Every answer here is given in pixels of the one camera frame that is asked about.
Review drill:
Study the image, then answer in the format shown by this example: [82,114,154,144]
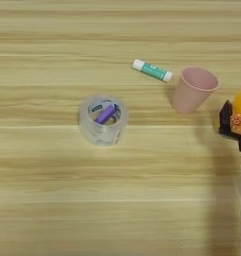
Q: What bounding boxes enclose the pink plastic cup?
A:
[171,66,220,115]

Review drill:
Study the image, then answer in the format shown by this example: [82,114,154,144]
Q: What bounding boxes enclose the clear tape roll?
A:
[78,94,130,147]

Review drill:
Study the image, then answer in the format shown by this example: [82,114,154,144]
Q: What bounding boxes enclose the green white glue stick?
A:
[131,58,174,83]

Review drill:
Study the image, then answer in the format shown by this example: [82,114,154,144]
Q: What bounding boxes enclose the purple cylinder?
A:
[94,104,117,125]

